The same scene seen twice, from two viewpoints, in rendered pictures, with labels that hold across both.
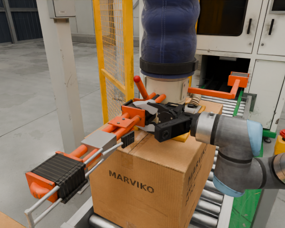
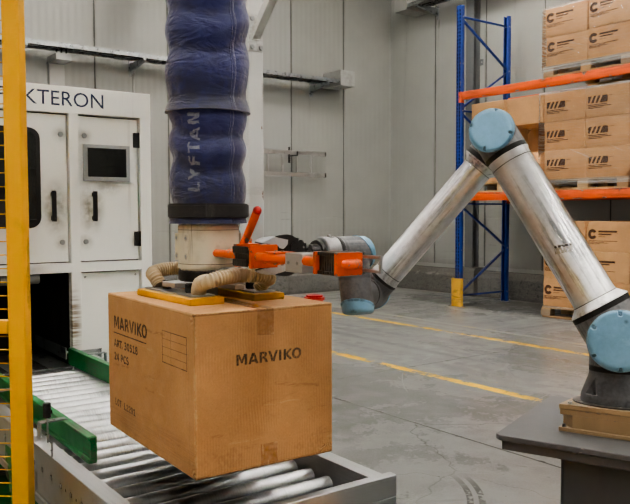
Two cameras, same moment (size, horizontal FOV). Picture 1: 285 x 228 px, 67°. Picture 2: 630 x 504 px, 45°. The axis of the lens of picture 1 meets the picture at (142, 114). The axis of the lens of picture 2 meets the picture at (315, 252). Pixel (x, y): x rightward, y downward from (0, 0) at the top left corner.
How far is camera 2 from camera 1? 174 cm
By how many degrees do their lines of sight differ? 65
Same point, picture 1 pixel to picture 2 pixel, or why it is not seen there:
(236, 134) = (359, 245)
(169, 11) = (235, 142)
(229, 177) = (365, 289)
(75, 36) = not seen: outside the picture
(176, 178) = (324, 316)
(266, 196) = not seen: hidden behind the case
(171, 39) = (238, 173)
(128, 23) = (24, 170)
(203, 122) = (332, 242)
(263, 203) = not seen: hidden behind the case
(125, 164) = (263, 328)
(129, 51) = (25, 226)
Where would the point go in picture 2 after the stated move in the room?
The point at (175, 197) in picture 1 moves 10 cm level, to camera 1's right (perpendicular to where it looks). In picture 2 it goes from (325, 344) to (341, 339)
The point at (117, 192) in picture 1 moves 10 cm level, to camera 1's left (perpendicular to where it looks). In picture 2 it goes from (248, 391) to (225, 400)
